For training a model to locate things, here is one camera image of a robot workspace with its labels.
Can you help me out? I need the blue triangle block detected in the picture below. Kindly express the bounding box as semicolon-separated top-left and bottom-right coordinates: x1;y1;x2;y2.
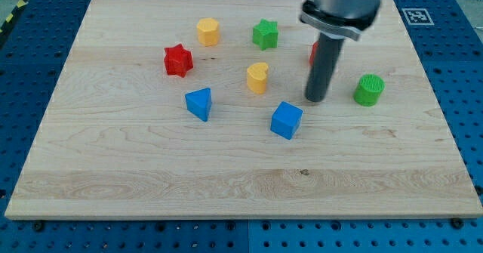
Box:
185;88;212;122

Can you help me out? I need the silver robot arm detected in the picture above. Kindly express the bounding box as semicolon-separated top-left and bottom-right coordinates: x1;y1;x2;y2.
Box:
300;0;380;103

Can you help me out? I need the yellow heart block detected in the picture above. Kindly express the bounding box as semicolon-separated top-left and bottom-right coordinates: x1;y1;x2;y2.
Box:
247;62;269;94

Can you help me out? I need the white fiducial marker tag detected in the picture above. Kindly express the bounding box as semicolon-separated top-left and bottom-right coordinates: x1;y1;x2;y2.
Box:
402;8;434;26

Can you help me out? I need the green star block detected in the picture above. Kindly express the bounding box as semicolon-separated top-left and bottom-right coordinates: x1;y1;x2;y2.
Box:
252;18;278;51

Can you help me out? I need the yellow hexagon block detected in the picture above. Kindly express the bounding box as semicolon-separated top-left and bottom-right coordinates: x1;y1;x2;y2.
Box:
196;17;220;46

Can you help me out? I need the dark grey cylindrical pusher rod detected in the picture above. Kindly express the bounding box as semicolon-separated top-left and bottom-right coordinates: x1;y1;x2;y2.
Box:
304;32;344;103

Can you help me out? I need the blue cube block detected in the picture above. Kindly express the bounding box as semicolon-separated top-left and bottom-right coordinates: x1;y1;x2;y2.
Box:
270;101;303;140

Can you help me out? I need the green circle block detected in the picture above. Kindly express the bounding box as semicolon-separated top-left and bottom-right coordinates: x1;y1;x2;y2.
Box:
353;74;385;106

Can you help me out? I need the wooden board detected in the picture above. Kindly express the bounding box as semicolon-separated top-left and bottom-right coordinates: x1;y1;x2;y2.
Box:
5;0;482;220

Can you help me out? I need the red circle block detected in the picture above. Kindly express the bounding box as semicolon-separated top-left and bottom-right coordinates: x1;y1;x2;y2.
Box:
309;41;318;66

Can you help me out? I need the red star block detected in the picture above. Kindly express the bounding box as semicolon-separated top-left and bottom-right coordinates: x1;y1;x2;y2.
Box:
164;44;193;78

